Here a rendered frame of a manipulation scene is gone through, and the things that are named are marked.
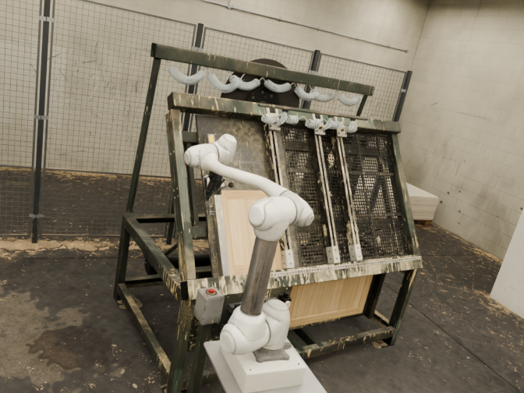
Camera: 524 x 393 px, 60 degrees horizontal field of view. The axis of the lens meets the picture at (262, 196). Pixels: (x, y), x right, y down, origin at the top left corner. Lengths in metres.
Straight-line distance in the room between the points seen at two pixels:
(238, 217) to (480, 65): 6.35
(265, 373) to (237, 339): 0.27
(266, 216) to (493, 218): 6.49
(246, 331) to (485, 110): 6.89
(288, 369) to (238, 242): 1.02
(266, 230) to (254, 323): 0.45
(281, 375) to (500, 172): 6.29
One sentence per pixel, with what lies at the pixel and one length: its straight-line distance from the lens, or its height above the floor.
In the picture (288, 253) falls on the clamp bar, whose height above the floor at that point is 1.00.
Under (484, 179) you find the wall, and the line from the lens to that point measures 8.25.
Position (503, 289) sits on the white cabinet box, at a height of 0.18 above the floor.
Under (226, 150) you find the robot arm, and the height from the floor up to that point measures 1.77.
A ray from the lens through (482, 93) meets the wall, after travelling 8.53.
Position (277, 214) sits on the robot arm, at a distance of 1.89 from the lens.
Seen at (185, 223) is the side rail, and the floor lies 1.20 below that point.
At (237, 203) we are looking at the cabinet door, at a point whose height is 1.29.
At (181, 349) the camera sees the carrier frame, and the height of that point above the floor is 0.43.
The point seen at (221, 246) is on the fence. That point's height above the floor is 1.06.
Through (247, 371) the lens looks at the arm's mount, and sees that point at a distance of 2.28.
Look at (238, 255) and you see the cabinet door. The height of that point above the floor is 0.99.
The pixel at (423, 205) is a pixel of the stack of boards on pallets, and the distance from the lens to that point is 8.25.
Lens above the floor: 2.25
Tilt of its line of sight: 17 degrees down
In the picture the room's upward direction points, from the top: 12 degrees clockwise
